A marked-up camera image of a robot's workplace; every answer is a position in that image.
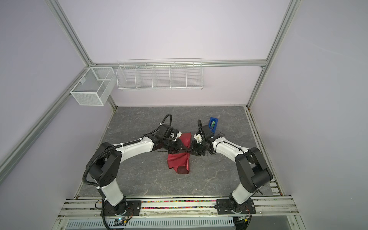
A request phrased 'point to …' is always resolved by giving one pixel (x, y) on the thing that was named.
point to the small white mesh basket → (94, 86)
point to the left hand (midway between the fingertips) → (187, 152)
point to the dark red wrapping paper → (179, 161)
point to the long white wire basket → (160, 74)
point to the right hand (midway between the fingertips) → (188, 152)
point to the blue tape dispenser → (212, 124)
